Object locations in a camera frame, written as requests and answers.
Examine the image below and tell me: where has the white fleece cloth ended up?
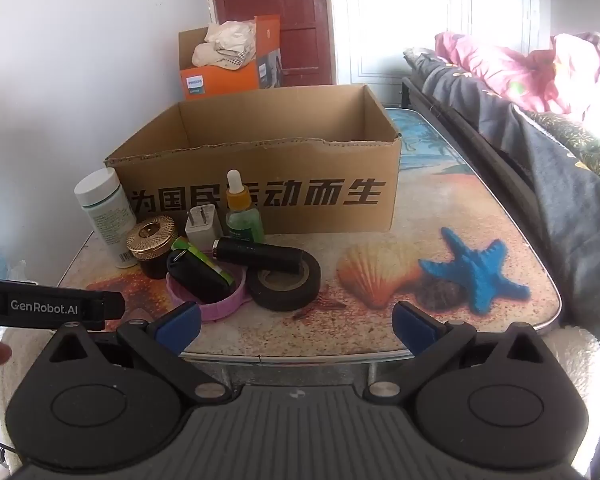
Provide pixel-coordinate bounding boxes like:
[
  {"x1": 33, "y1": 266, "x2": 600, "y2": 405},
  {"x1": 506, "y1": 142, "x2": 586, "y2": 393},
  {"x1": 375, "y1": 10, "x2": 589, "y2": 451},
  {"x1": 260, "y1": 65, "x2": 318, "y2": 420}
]
[{"x1": 535, "y1": 325, "x2": 600, "y2": 480}]

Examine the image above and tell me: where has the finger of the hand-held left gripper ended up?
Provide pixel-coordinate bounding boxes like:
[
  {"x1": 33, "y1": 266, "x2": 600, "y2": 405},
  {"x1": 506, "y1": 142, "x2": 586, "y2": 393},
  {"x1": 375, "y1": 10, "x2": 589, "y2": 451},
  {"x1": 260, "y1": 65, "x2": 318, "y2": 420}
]
[{"x1": 102, "y1": 291, "x2": 127, "y2": 320}]

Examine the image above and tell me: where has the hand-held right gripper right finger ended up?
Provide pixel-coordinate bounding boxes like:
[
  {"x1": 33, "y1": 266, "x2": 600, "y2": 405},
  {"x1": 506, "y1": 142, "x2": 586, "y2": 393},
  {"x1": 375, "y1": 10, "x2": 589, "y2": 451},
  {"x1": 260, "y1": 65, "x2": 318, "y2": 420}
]
[{"x1": 362, "y1": 301, "x2": 548, "y2": 403}]

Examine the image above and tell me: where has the white plastic bottle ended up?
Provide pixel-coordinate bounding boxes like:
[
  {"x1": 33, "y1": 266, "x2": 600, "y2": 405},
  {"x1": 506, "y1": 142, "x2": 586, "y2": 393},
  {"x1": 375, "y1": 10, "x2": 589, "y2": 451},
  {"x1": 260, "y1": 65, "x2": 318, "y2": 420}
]
[{"x1": 75, "y1": 167, "x2": 137, "y2": 268}]

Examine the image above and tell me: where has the green dropper bottle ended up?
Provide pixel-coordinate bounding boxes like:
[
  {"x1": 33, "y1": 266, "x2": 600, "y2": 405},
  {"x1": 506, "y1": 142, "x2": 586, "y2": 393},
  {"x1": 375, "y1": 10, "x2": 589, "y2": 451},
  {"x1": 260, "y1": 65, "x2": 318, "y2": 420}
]
[{"x1": 224, "y1": 170, "x2": 265, "y2": 244}]

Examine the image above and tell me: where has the white charger plug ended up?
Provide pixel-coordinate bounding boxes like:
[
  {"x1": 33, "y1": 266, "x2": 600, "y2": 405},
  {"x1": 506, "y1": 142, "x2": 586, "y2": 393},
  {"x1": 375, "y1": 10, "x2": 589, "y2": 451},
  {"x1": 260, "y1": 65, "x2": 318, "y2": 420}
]
[{"x1": 185, "y1": 205, "x2": 224, "y2": 251}]

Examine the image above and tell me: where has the cream cloth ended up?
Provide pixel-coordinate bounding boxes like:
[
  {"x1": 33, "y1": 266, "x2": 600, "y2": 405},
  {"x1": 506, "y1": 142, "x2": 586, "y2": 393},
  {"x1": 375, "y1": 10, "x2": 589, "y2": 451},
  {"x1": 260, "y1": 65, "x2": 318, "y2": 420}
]
[{"x1": 192, "y1": 20, "x2": 258, "y2": 69}]

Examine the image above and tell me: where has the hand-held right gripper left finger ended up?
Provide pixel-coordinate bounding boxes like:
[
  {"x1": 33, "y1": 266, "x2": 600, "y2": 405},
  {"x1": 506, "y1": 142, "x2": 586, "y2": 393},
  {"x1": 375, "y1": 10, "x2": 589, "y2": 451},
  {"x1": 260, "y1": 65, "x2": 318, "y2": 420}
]
[{"x1": 45, "y1": 302, "x2": 235, "y2": 406}]

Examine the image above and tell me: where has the white door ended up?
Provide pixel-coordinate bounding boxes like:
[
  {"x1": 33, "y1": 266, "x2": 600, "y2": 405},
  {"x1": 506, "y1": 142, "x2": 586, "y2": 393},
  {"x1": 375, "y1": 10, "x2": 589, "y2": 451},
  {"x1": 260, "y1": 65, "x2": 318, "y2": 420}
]
[{"x1": 330, "y1": 0, "x2": 541, "y2": 111}]

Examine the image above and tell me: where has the pink floral blanket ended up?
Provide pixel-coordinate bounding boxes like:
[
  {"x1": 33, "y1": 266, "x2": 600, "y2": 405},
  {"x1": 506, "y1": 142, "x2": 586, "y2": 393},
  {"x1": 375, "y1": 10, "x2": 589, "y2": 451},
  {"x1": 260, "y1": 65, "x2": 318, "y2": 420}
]
[{"x1": 434, "y1": 31, "x2": 600, "y2": 121}]

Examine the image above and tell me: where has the black jar with gold lid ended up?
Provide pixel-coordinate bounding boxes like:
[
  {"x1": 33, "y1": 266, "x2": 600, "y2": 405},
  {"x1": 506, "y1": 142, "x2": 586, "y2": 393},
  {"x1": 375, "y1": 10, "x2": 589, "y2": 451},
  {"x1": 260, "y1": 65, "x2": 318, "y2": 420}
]
[{"x1": 126, "y1": 215, "x2": 177, "y2": 280}]

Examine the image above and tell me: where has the orange product box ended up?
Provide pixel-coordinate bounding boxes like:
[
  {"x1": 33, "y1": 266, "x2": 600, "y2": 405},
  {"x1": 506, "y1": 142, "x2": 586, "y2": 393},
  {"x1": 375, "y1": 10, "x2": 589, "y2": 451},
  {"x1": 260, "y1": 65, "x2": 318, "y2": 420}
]
[{"x1": 178, "y1": 14, "x2": 282, "y2": 102}]

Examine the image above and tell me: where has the clear plastic bag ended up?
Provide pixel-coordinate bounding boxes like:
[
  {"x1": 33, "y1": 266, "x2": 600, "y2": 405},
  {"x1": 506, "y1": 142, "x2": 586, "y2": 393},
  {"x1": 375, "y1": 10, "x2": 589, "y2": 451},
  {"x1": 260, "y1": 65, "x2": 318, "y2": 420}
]
[{"x1": 10, "y1": 259, "x2": 46, "y2": 288}]

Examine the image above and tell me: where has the large brown cardboard box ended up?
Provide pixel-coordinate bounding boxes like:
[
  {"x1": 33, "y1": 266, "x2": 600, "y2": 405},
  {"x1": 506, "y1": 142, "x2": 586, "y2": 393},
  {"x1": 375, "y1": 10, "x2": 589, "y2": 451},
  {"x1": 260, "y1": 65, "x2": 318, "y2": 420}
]
[{"x1": 104, "y1": 85, "x2": 403, "y2": 235}]

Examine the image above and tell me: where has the black oval case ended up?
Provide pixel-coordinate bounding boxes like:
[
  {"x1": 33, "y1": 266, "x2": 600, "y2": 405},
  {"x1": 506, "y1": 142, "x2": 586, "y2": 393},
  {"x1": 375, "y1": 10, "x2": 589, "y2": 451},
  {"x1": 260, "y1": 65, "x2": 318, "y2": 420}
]
[{"x1": 166, "y1": 249, "x2": 231, "y2": 305}]

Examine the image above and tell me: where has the black tape roll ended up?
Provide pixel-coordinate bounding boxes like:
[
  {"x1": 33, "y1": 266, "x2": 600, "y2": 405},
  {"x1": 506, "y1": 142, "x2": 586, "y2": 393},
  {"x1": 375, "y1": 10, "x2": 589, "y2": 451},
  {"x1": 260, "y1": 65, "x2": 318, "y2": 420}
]
[{"x1": 247, "y1": 249, "x2": 322, "y2": 311}]

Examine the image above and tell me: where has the black flashlight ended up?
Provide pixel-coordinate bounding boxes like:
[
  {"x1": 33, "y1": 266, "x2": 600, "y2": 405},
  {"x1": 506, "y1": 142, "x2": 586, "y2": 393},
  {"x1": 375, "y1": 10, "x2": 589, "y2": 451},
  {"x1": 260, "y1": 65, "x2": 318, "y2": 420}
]
[{"x1": 213, "y1": 237, "x2": 302, "y2": 275}]

